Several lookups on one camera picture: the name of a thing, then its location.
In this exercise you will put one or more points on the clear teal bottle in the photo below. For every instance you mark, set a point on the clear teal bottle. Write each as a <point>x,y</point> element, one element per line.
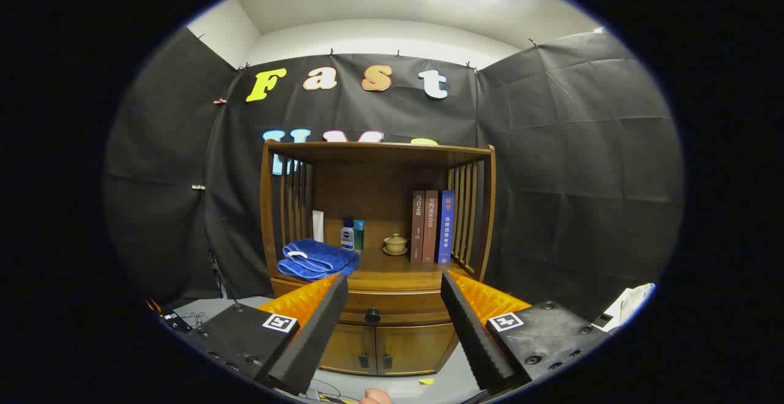
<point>359,235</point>

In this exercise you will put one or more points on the white tube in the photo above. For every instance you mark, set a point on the white tube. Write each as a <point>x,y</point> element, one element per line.
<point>318,226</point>

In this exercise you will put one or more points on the reddish brown book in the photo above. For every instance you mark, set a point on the reddish brown book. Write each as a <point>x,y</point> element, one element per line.
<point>430,226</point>

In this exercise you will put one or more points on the wooden cabinet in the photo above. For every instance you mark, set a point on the wooden cabinet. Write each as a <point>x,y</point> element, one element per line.
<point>367,183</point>

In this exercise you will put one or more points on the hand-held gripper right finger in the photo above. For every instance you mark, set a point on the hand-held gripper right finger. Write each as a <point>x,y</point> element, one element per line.
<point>474,330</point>

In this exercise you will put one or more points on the dark brown book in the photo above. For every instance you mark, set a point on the dark brown book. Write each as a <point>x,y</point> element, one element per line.
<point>417,226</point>

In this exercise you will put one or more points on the wooden countertop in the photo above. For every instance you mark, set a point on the wooden countertop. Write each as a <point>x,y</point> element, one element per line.
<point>392,271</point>

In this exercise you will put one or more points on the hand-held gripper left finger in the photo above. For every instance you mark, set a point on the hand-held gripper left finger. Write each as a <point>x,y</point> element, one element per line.
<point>309,336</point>

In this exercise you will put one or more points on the wooden cabinet door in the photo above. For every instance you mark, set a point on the wooden cabinet door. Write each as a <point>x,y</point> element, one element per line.
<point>349,346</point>
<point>413,346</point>

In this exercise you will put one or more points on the blue book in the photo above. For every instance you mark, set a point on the blue book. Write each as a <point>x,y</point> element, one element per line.
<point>446,226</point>

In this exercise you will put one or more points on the white paper object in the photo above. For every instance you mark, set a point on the white paper object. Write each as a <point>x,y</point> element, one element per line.
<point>631,305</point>

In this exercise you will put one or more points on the folded blue towel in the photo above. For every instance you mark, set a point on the folded blue towel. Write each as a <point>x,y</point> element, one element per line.
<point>318,258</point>

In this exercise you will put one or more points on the white lotion bottle blue cap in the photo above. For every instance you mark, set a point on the white lotion bottle blue cap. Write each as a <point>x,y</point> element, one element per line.
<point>346,237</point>

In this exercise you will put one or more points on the beige lidded teacup with saucer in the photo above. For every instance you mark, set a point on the beige lidded teacup with saucer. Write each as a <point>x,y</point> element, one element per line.
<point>395,245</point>

